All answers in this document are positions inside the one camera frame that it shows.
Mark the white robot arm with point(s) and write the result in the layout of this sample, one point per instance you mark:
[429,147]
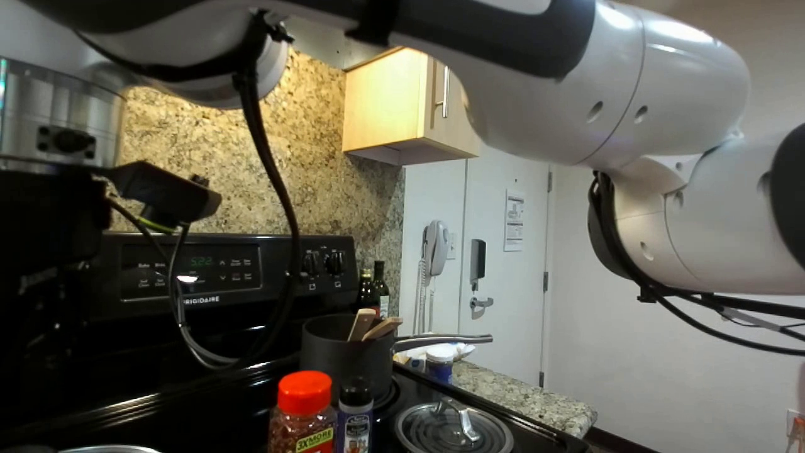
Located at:
[644,98]

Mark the wooden utensils in pot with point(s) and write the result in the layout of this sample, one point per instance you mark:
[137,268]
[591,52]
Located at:
[370,325]

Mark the stove control panel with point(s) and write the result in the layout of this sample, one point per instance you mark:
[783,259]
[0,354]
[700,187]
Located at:
[226,270]

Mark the black electric stove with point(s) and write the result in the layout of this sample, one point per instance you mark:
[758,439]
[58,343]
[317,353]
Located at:
[137,383]

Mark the dark glass bottle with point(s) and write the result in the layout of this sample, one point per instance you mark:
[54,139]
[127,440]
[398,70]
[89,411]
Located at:
[373,290]

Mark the white door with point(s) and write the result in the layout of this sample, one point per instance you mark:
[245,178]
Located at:
[495,215]

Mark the blue label spice bottle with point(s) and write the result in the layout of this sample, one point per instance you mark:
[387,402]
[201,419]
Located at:
[354,419]

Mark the orange cap spice jar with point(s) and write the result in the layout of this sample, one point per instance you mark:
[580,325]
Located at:
[303,419]

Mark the white wall phone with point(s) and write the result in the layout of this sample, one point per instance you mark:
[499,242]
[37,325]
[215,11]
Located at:
[432,246]

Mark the wooden wall cabinet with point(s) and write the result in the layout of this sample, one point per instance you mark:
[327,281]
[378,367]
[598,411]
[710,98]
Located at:
[405,109]

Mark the black pot with handle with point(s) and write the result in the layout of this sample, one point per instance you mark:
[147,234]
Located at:
[326,347]

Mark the gripper body with camera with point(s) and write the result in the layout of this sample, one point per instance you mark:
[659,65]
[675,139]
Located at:
[58,164]

